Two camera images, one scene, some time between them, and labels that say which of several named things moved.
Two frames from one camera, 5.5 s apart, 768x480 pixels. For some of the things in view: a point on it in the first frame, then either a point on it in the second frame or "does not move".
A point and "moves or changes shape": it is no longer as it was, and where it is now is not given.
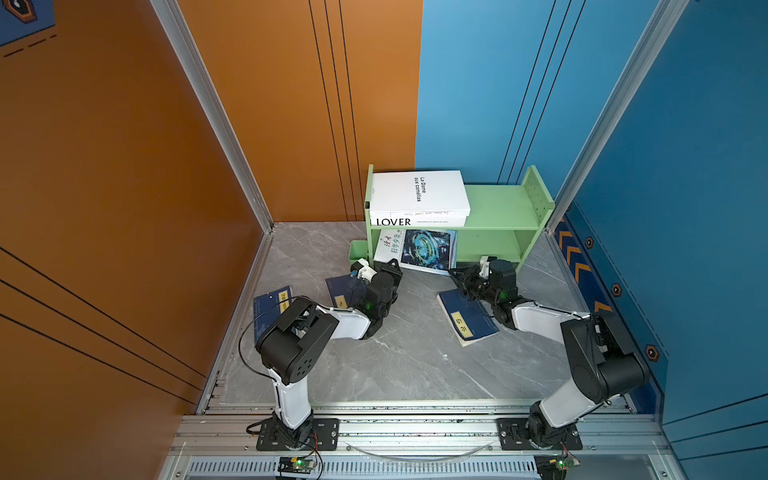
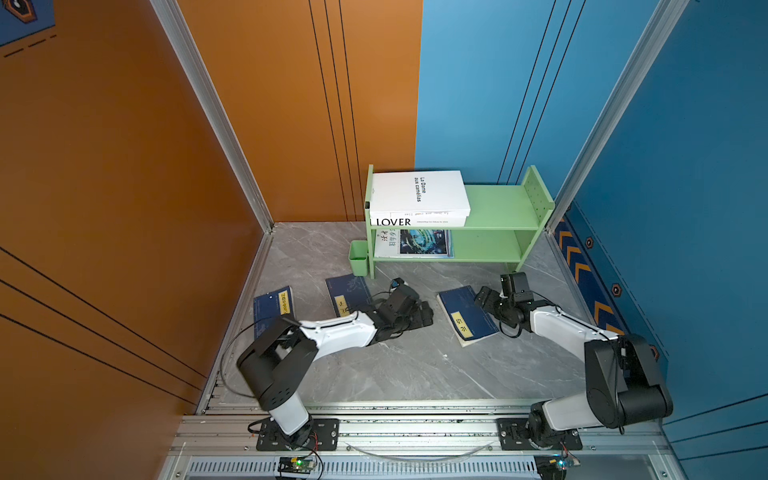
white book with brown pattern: (418, 193) does not move
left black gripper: (388, 275) -> (421, 321)
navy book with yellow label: (470, 318) does not move
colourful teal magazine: (418, 249) moves or changes shape
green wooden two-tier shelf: (503, 223) does not move
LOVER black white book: (418, 220) does not move
